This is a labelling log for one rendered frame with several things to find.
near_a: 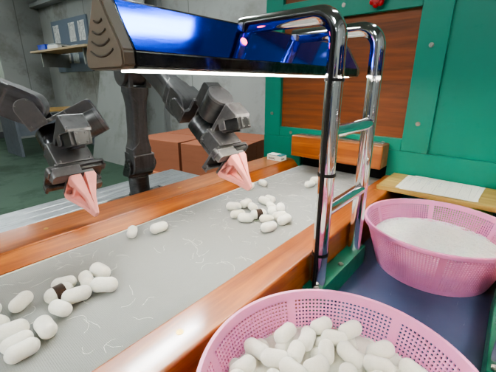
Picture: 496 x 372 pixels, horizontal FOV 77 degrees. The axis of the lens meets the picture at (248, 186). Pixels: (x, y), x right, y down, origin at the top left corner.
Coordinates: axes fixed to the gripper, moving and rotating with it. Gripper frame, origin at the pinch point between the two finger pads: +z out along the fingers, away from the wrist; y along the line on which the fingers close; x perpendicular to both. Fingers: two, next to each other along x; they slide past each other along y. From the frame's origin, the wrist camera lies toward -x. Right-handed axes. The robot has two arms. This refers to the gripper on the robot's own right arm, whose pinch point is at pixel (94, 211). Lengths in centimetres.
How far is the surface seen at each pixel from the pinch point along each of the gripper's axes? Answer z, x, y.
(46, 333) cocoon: 18.0, -9.0, -15.1
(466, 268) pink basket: 44, -32, 33
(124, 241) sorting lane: 6.8, 2.4, 3.0
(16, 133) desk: -335, 350, 102
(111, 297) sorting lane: 17.3, -6.6, -6.5
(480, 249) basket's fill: 46, -31, 45
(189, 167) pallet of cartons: -95, 151, 159
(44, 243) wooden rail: 0.7, 5.0, -8.1
